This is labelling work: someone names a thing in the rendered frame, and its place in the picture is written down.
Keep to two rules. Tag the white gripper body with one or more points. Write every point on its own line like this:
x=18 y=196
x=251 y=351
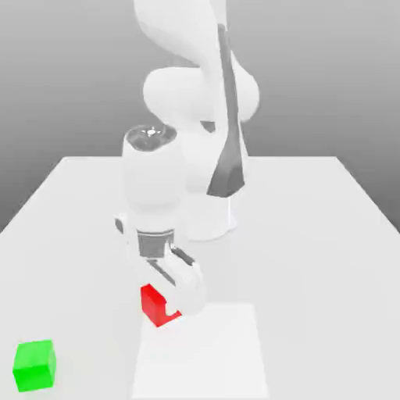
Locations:
x=184 y=276

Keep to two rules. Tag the small red cube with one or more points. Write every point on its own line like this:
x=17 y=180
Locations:
x=151 y=304

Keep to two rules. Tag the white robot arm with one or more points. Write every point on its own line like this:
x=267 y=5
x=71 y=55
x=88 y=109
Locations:
x=175 y=93

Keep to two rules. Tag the small green cube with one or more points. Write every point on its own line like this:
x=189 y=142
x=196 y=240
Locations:
x=32 y=365

